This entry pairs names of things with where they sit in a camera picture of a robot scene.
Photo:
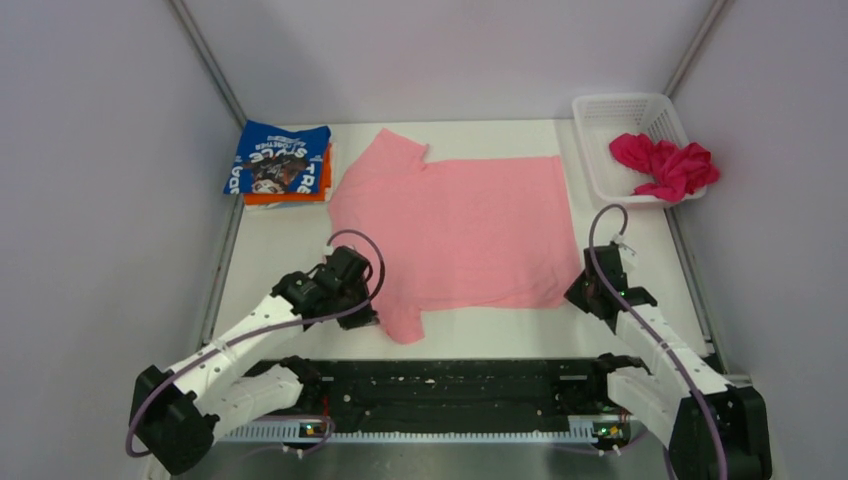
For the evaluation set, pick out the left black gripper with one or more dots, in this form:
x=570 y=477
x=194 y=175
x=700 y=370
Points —
x=364 y=316

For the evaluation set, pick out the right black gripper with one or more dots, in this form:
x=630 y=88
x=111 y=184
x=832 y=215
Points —
x=574 y=294

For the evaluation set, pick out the pink t-shirt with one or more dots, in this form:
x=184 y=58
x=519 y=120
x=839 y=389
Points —
x=456 y=233

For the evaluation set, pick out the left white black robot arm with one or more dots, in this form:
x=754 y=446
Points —
x=179 y=413

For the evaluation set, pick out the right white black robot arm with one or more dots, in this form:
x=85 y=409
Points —
x=710 y=427

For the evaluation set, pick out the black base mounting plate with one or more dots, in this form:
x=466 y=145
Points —
x=452 y=396

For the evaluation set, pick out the magenta crumpled t-shirt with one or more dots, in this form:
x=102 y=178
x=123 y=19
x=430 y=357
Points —
x=675 y=171

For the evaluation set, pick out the orange folded t-shirt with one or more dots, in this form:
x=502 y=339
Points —
x=311 y=192

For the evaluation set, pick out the white plastic laundry basket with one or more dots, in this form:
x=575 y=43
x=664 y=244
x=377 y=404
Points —
x=602 y=118

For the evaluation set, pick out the blue printed folded t-shirt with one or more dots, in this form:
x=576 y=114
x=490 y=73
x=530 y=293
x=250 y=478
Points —
x=270 y=159

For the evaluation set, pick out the aluminium front rail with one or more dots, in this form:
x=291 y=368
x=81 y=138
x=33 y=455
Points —
x=305 y=429

